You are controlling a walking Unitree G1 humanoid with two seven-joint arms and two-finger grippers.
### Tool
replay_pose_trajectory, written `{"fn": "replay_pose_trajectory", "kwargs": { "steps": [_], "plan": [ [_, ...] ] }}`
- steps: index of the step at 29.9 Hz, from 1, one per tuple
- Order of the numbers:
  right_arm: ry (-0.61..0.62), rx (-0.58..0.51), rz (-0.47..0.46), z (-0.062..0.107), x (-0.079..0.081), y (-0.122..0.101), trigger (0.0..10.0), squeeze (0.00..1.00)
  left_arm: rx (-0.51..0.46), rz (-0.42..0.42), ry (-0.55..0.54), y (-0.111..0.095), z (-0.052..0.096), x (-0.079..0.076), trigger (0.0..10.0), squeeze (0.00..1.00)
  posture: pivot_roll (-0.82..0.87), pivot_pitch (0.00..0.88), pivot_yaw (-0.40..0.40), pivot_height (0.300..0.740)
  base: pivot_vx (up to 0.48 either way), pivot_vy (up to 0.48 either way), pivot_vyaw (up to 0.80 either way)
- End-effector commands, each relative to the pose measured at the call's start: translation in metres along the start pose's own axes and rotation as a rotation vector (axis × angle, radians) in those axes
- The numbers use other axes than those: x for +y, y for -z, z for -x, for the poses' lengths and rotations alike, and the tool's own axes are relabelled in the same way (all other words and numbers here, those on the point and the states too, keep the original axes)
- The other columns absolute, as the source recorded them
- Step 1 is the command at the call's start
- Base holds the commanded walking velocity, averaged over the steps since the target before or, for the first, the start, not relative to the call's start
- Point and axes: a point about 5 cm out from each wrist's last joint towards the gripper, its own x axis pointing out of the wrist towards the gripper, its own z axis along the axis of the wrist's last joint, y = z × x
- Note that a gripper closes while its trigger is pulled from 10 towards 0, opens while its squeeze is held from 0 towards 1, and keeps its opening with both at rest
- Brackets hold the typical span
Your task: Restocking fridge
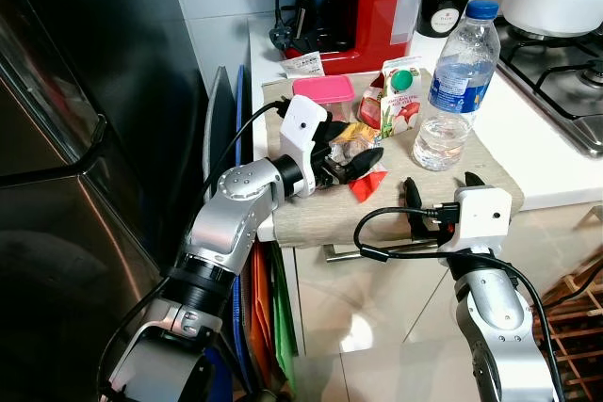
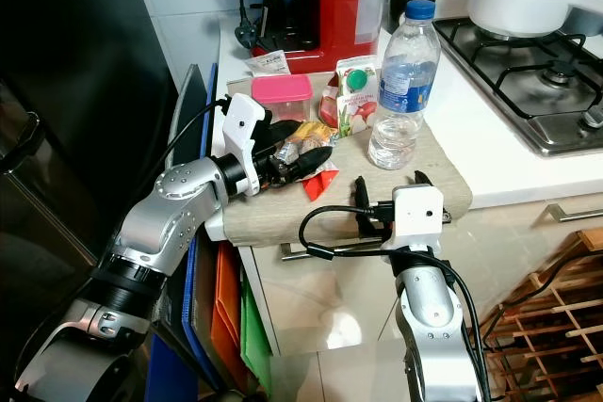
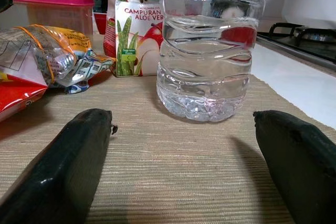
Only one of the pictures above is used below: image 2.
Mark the green board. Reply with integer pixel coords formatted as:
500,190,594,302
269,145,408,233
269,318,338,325
237,270,281,395

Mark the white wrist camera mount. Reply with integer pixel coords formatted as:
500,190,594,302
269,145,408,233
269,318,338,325
223,92,271,200
380,185,448,254

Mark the red coffee machine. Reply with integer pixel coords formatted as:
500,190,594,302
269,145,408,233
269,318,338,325
211,0,385,75

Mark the steel gas stove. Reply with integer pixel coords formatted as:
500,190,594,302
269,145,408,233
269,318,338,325
432,14,603,158

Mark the white sachet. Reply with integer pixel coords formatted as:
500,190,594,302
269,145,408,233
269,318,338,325
244,49,289,77

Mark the red and gold snack packet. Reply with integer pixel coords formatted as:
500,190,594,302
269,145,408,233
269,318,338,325
269,120,339,202

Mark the dark steel fridge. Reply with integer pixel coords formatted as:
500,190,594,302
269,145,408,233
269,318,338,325
0,0,182,402

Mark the orange board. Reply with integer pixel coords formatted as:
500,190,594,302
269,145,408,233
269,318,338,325
211,238,248,392

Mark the grey tray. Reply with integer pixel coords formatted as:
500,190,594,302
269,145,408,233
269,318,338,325
170,62,212,172

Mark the pink lid food container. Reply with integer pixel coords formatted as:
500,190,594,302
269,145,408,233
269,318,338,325
260,73,315,123

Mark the wooden wine rack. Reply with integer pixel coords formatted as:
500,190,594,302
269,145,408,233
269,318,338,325
479,226,603,402

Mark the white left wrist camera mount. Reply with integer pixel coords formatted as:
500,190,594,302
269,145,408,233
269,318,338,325
223,92,271,200

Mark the metal drawer handle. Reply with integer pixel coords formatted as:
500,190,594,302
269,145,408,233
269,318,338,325
543,202,603,226
278,240,389,261

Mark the clear water bottle blue cap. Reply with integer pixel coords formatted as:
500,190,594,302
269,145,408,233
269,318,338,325
367,0,443,171

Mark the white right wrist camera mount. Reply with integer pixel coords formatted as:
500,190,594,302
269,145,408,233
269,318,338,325
380,185,448,254

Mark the black power plug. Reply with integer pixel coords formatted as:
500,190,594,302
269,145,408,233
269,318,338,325
234,18,263,52

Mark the red food pouch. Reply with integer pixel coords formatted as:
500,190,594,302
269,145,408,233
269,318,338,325
318,85,341,130

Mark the beige placemat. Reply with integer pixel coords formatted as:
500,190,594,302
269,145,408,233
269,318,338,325
223,67,474,249

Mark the juice carton green cap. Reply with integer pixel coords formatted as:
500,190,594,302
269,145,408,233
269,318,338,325
334,55,383,138

